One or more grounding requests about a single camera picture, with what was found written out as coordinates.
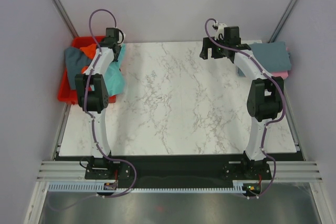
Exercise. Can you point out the grey blue crumpled shirt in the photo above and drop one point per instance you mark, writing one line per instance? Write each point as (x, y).
(75, 60)

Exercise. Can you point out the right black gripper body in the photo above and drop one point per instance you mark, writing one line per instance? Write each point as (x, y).
(217, 51)

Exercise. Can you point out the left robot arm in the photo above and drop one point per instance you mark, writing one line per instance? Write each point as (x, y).
(93, 98)

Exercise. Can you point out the folded grey blue shirt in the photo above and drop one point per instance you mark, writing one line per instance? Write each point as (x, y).
(262, 52)

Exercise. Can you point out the teal t shirt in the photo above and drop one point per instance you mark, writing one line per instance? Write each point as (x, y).
(113, 77)

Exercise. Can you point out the white slotted cable duct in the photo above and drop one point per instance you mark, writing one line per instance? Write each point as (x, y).
(102, 187)

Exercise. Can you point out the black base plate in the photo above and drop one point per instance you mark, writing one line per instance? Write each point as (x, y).
(180, 170)

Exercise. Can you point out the orange t shirt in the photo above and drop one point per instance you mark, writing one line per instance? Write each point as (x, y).
(88, 49)

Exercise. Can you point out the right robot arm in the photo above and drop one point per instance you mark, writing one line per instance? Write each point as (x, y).
(265, 103)

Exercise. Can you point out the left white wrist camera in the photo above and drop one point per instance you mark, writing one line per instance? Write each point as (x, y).
(121, 37)

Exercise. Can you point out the folded pink shirt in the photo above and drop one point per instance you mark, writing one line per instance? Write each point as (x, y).
(280, 61)

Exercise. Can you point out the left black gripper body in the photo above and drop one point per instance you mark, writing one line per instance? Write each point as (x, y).
(116, 58)

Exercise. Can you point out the aluminium frame rail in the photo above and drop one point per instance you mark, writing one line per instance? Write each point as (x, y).
(286, 171)

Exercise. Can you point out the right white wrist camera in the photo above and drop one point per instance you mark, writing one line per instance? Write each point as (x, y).
(219, 28)

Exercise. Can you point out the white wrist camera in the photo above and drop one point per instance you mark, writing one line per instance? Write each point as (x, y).
(121, 37)
(219, 28)

